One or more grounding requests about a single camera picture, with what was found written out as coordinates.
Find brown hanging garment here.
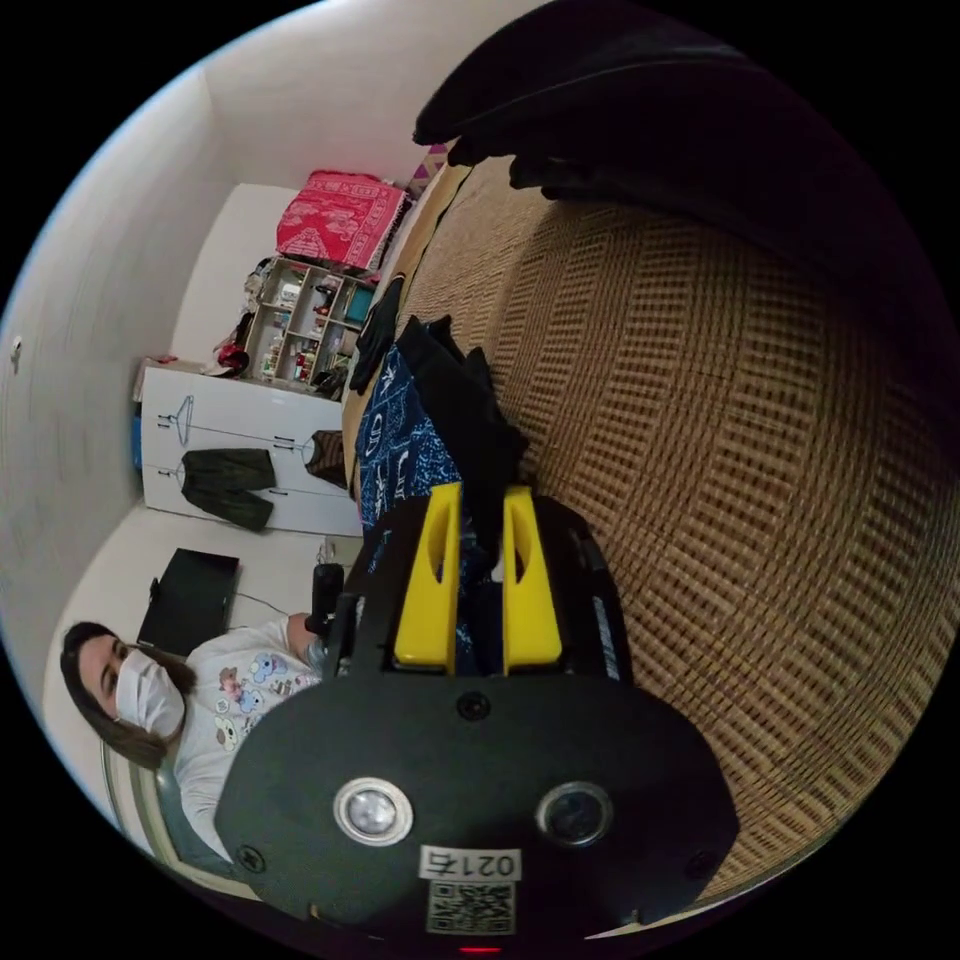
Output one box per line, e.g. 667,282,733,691
303,429,351,493

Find red patterned blanket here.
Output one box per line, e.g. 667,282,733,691
275,170,410,271

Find white cupboard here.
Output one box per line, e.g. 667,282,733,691
138,365,365,538

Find bed with woven mat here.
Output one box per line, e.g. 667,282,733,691
341,142,952,905

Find person's body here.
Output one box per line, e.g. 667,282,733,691
59,618,325,864

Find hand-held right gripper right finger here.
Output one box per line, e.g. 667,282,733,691
501,485,565,677

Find pile of clothes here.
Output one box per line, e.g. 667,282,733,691
346,277,531,676

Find black flat box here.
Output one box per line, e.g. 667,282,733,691
136,547,241,658

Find open shelf with small items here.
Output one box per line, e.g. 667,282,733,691
243,257,376,391

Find dark green hanging garment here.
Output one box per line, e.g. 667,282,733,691
178,447,276,534

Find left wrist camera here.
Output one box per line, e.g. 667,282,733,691
311,562,346,640

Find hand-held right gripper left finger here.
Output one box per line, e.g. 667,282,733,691
392,481,464,670

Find dark blue long sleeve shirt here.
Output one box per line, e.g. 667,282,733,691
412,0,931,316

